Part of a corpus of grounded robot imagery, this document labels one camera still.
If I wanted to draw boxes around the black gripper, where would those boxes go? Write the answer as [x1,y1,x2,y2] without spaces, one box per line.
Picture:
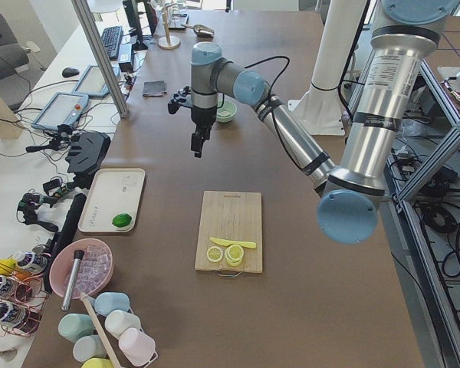
[168,86,217,158]

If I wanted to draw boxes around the green bowl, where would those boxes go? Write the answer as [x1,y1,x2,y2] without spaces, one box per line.
[216,100,237,123]

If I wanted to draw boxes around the pink ice bowl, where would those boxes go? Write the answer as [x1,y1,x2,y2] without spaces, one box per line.
[49,238,114,299]

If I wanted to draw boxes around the grey folded cloth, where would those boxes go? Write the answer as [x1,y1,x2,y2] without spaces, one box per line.
[142,80,166,97]

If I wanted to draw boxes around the bamboo cutting board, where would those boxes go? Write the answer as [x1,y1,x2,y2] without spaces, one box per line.
[195,191,263,274]

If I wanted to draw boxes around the wooden mug tree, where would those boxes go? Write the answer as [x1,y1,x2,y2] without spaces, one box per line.
[156,1,180,50]

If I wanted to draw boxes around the metal scoop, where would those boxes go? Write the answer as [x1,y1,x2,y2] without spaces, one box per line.
[183,24,215,38]

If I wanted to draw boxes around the cream rabbit tray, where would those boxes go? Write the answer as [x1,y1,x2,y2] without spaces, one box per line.
[77,168,146,234]

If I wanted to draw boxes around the yellow plastic knife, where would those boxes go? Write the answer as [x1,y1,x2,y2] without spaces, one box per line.
[209,237,257,249]

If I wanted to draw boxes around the black angular device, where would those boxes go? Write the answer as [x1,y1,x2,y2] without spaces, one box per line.
[65,131,111,189]

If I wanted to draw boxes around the green lime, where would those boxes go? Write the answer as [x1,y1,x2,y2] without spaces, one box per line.
[111,213,133,228]

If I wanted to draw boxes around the lemon slice single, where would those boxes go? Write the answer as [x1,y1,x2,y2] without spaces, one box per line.
[206,246,224,263]

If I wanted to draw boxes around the far teach pendant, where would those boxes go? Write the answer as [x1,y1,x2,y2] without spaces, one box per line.
[72,65,109,99]

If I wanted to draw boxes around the teach pendant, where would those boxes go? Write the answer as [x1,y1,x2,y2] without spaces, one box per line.
[72,65,109,99]
[31,93,89,131]

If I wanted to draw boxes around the stacked lemon slices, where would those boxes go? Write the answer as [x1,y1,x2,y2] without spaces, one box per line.
[225,244,245,267]

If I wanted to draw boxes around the black keyboard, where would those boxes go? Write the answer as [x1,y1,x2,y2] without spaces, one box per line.
[100,26,123,60]

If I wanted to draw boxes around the near teach pendant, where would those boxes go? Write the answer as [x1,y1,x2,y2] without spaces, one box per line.
[31,93,89,131]

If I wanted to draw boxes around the black computer mouse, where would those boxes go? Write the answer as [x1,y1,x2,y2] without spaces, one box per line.
[61,67,80,78]

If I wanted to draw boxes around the black long bar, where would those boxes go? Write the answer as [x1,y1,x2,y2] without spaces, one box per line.
[43,193,87,294]

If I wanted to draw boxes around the steel black-tipped muddler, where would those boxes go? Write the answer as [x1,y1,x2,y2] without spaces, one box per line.
[61,250,84,312]

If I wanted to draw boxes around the blue cup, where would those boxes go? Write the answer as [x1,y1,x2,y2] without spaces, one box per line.
[94,292,130,317]

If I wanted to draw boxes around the white cup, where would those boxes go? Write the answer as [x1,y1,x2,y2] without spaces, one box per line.
[104,310,141,339]

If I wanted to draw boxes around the pink cup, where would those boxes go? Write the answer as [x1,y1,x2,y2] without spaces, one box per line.
[118,327,156,366]

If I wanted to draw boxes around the green cup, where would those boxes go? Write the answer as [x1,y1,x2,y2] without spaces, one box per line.
[57,314,94,343]

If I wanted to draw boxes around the grey-blue cup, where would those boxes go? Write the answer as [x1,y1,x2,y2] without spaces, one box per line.
[73,335,107,363]

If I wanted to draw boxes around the yellow cup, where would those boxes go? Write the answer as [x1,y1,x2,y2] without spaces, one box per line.
[81,357,113,368]

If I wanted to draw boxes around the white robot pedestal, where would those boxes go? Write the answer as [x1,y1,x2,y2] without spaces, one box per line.
[291,0,369,136]

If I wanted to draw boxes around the aluminium frame post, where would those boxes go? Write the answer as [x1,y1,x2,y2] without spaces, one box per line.
[71,0,129,118]

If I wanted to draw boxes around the copper wire bottle rack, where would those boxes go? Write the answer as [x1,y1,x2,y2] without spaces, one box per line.
[0,258,48,338]

